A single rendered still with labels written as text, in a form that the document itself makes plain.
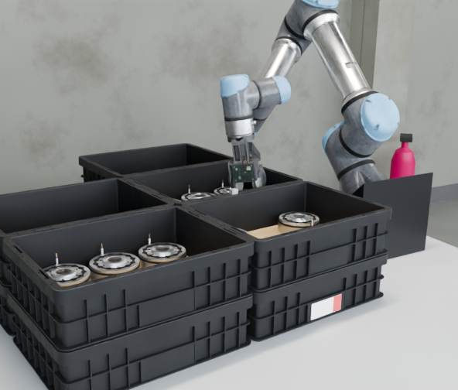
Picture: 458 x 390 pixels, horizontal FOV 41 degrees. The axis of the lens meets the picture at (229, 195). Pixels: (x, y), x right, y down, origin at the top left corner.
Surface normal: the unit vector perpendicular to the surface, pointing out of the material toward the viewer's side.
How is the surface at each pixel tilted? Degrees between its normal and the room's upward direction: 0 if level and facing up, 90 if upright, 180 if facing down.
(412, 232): 90
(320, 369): 0
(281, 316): 90
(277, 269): 90
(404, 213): 90
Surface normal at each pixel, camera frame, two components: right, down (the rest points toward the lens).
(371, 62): -0.87, 0.13
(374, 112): 0.40, -0.35
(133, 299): 0.58, 0.23
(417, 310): 0.01, -0.96
